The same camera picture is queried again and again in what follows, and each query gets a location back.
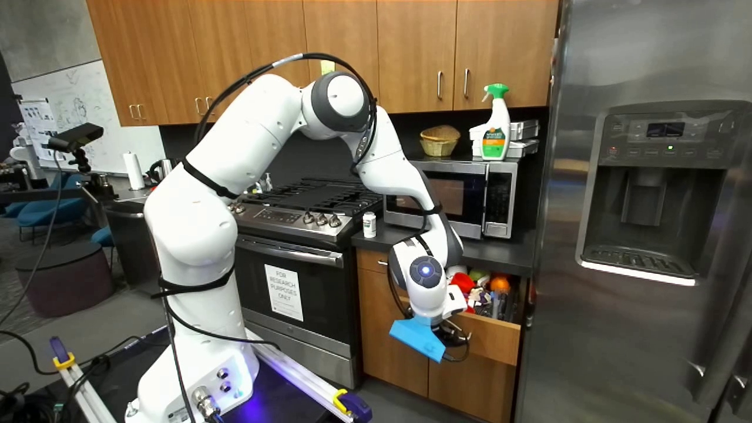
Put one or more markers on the white silver packet stack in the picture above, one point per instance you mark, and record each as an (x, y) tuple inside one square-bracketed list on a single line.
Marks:
[(525, 141)]

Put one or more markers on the white paper towel roll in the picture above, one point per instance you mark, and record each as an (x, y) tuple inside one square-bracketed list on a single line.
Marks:
[(134, 171)]

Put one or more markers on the wooden upper cabinet door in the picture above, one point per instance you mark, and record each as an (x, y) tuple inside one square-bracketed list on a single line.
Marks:
[(509, 48), (250, 31), (167, 54), (114, 54), (343, 31), (413, 48)]

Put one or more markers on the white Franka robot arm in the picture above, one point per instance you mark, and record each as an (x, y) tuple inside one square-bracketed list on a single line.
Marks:
[(235, 141)]

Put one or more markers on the blue upholstered chair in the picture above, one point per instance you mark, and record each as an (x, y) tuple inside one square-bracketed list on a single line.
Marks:
[(50, 212)]

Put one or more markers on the yellow sticky note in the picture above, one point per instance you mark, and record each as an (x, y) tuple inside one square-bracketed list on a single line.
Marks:
[(328, 66)]

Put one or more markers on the black monitor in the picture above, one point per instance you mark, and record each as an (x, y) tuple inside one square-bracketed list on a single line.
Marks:
[(8, 108)]

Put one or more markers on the wooden cabinet door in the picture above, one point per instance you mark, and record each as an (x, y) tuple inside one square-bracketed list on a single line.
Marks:
[(471, 390), (167, 54), (413, 48), (343, 31), (250, 31), (376, 343), (509, 48), (114, 54)]

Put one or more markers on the stainless steel gas stove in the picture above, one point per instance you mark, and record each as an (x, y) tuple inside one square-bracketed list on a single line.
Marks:
[(314, 297)]

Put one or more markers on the stainless steel microwave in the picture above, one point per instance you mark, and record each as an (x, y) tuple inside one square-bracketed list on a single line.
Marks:
[(471, 195)]

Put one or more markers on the black trash bin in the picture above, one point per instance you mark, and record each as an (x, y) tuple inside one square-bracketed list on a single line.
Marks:
[(133, 242)]

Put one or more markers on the brown bowl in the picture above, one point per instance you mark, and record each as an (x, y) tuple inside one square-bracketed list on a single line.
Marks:
[(437, 141)]

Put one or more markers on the whiteboard with papers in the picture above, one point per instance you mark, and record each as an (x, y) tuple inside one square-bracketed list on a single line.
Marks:
[(84, 102)]

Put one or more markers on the stainless steel refrigerator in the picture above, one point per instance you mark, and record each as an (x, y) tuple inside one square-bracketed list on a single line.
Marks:
[(626, 236)]

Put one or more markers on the white paper label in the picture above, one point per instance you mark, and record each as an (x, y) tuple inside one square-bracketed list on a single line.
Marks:
[(283, 294)]

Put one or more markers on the white green spray bottle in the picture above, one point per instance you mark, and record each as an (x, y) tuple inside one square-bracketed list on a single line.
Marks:
[(493, 132)]

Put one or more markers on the orange toy fruit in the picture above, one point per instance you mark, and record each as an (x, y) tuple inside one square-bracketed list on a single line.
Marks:
[(498, 284)]

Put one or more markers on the round brown ottoman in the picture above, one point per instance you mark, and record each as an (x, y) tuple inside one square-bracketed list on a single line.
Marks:
[(66, 284)]

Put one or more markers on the small white bottle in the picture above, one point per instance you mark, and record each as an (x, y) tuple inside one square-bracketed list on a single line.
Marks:
[(369, 226)]

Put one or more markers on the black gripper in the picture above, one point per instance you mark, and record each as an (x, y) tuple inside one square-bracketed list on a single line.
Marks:
[(446, 331)]

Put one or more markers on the wooden lower cabinet door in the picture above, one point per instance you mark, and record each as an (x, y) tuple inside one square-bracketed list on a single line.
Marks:
[(471, 390), (376, 343)]

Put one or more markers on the mobile robot base platform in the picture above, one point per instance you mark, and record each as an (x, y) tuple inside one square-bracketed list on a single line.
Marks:
[(301, 380)]

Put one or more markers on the yellow blue bar clamp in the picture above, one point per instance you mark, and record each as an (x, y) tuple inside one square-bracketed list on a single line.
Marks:
[(341, 400), (64, 362)]

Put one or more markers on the black camera on tripod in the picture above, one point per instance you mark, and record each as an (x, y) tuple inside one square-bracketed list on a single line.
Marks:
[(73, 136)]

